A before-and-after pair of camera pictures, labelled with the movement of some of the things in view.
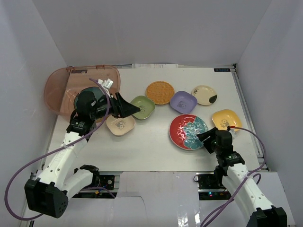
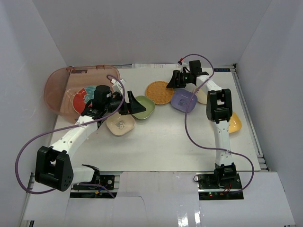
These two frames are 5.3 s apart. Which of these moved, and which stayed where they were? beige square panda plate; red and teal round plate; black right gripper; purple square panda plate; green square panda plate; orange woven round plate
Moved: red and teal round plate; black right gripper
Stayed: orange woven round plate; beige square panda plate; green square panda plate; purple square panda plate
